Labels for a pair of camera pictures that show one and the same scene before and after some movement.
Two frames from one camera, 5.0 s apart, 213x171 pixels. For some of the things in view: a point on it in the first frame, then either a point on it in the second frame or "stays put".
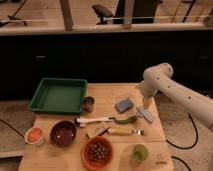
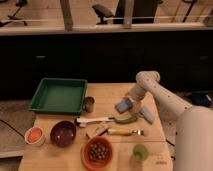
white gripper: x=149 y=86 to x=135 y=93
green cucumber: x=129 y=120 stays put
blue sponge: x=124 y=105 stays put
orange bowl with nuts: x=97 y=153 stays put
